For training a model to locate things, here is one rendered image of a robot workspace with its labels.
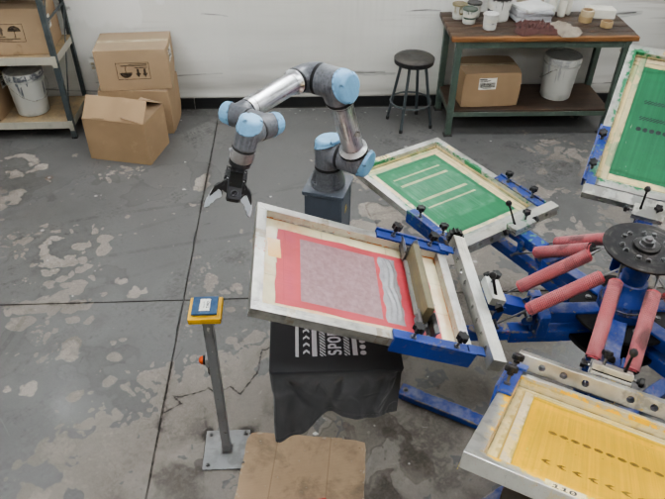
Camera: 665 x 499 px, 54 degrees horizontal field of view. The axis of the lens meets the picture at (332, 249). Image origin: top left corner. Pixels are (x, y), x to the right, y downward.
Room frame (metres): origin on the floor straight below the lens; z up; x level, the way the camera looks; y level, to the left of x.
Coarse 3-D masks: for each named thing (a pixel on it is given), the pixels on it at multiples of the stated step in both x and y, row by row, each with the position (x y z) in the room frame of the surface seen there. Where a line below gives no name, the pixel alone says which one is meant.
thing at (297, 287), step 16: (288, 272) 1.72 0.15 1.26; (304, 272) 1.74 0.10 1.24; (288, 288) 1.64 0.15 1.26; (304, 288) 1.66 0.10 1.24; (320, 288) 1.68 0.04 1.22; (336, 288) 1.70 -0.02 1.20; (352, 288) 1.73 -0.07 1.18; (368, 288) 1.75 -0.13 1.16; (288, 304) 1.56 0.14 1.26; (304, 304) 1.58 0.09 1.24; (320, 304) 1.60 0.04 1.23; (336, 304) 1.62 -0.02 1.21; (352, 304) 1.64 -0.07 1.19; (368, 304) 1.66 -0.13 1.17; (384, 304) 1.69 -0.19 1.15; (368, 320) 1.58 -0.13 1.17; (384, 320) 1.60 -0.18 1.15
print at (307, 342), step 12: (300, 336) 1.72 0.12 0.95; (312, 336) 1.72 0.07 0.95; (324, 336) 1.72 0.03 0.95; (336, 336) 1.72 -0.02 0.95; (300, 348) 1.65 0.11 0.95; (312, 348) 1.66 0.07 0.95; (324, 348) 1.66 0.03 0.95; (336, 348) 1.66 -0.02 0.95; (348, 348) 1.66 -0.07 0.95; (360, 348) 1.66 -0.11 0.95
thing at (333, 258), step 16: (288, 240) 1.91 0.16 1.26; (304, 240) 1.93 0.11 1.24; (320, 240) 1.96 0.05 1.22; (288, 256) 1.81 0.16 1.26; (304, 256) 1.83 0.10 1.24; (320, 256) 1.86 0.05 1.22; (336, 256) 1.89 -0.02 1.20; (352, 256) 1.91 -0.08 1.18; (368, 256) 1.94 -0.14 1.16; (384, 256) 1.97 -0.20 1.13; (320, 272) 1.77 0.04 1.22; (336, 272) 1.79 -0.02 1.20; (352, 272) 1.82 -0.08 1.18; (368, 272) 1.84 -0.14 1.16; (400, 272) 1.90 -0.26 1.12; (400, 288) 1.80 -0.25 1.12
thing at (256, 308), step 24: (264, 216) 1.96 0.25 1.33; (288, 216) 2.01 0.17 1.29; (312, 216) 2.05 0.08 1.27; (264, 240) 1.82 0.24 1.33; (360, 240) 2.03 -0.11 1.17; (384, 240) 2.03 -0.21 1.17; (264, 312) 1.46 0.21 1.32; (288, 312) 1.48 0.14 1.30; (456, 312) 1.71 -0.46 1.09; (360, 336) 1.48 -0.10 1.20; (384, 336) 1.49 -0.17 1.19
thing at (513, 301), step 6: (504, 294) 1.83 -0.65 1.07; (486, 300) 1.77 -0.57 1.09; (510, 300) 1.80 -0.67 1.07; (516, 300) 1.81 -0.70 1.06; (492, 306) 1.77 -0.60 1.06; (504, 306) 1.77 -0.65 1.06; (510, 306) 1.78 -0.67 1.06; (516, 306) 1.78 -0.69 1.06; (522, 306) 1.79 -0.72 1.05; (504, 312) 1.77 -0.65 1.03; (510, 312) 1.78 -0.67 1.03; (516, 312) 1.78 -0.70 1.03
